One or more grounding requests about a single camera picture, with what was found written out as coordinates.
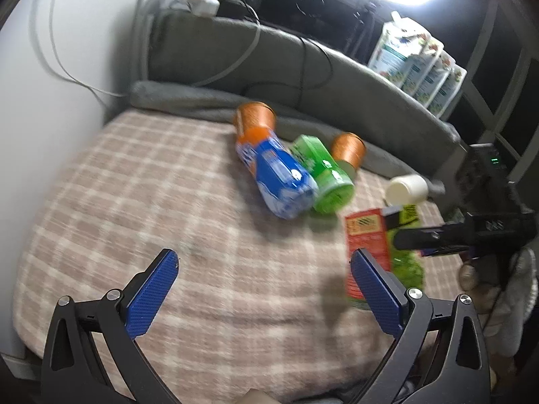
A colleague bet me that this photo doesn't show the cut green label plastic cup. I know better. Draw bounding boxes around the cut green label plastic cup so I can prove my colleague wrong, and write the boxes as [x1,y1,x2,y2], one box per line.
[344,204,424,289]

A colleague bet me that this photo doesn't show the white plastic cup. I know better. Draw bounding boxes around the white plastic cup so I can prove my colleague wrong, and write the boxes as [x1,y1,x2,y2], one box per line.
[385,174,429,206]

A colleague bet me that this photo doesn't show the green plastic bottle cup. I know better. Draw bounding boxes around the green plastic bottle cup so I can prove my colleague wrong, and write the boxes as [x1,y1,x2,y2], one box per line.
[290,135,354,214]

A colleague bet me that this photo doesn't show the orange paper cup right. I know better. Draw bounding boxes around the orange paper cup right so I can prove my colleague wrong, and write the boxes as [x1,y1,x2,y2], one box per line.
[331,132,366,180]

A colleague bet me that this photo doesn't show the orange paper cup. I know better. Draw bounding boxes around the orange paper cup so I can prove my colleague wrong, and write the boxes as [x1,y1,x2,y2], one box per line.
[331,132,366,180]
[234,101,276,137]

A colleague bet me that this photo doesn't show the blue orange bottle cup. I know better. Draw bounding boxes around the blue orange bottle cup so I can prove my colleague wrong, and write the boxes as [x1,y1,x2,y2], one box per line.
[236,127,319,220]

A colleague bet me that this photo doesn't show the orange paper cup left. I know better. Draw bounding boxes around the orange paper cup left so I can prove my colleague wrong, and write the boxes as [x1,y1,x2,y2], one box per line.
[234,101,276,137]

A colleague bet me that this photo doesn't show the white refill pouch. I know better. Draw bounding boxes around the white refill pouch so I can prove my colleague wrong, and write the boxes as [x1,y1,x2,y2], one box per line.
[427,65,468,118]
[401,37,444,96]
[367,11,430,88]
[414,51,455,108]

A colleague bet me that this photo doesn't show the plaid beige blanket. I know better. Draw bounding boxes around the plaid beige blanket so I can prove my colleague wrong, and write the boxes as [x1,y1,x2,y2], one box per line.
[13,110,392,403]

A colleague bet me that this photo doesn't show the grey folded fleece blanket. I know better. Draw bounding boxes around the grey folded fleece blanket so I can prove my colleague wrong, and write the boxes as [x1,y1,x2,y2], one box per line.
[129,80,446,199]

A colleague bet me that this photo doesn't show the grey sofa backrest cushion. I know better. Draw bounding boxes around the grey sofa backrest cushion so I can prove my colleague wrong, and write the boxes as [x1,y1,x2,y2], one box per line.
[147,10,461,174]

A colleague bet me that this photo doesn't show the black power adapter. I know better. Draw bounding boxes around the black power adapter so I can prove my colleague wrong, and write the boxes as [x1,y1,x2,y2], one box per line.
[217,0,253,19]

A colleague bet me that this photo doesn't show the white cable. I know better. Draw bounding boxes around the white cable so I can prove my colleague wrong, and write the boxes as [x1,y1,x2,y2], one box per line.
[47,0,262,99]

